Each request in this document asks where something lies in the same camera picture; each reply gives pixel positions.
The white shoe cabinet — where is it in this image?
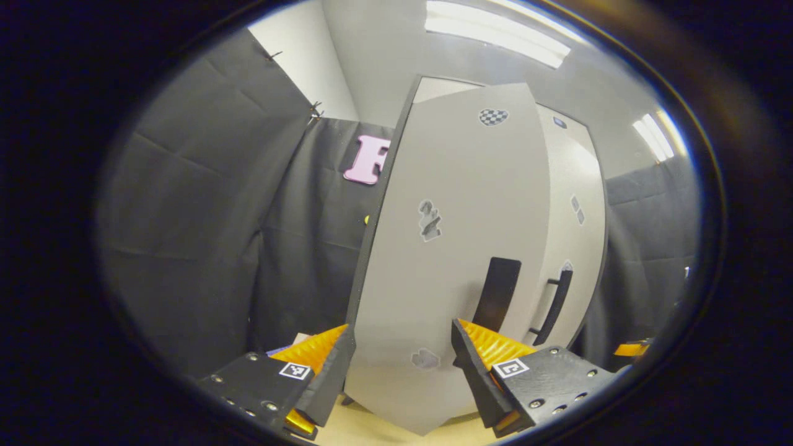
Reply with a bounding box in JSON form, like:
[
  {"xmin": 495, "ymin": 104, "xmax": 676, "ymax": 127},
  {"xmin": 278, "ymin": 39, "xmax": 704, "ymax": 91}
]
[{"xmin": 409, "ymin": 74, "xmax": 611, "ymax": 354}]

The white shoe cabinet door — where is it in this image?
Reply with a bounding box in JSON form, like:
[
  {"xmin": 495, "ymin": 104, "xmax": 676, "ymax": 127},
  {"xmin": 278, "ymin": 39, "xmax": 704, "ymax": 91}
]
[
  {"xmin": 344, "ymin": 82, "xmax": 552, "ymax": 436},
  {"xmin": 536, "ymin": 104, "xmax": 608, "ymax": 348}
]

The ceiling light panel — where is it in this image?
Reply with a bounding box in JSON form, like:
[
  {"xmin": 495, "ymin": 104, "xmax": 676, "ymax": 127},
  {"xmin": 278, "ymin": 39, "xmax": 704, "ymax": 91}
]
[
  {"xmin": 424, "ymin": 0, "xmax": 572, "ymax": 69},
  {"xmin": 632, "ymin": 111, "xmax": 688, "ymax": 163}
]

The black backdrop cloth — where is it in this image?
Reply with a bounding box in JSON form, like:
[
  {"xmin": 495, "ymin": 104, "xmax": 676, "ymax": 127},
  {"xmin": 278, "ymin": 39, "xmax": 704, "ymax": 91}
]
[{"xmin": 96, "ymin": 28, "xmax": 701, "ymax": 372}]

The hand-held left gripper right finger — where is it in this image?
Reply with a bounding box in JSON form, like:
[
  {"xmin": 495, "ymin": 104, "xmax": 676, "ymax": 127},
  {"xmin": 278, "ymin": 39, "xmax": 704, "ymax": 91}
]
[{"xmin": 451, "ymin": 318, "xmax": 620, "ymax": 439}]

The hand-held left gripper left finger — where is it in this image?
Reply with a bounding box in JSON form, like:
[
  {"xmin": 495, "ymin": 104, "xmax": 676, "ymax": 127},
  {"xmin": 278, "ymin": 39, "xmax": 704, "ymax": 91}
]
[{"xmin": 198, "ymin": 323, "xmax": 357, "ymax": 440}]

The black door handle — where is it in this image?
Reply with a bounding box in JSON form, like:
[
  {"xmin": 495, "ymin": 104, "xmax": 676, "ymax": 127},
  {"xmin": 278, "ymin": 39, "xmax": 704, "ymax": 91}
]
[
  {"xmin": 528, "ymin": 269, "xmax": 574, "ymax": 346},
  {"xmin": 472, "ymin": 257, "xmax": 522, "ymax": 333}
]

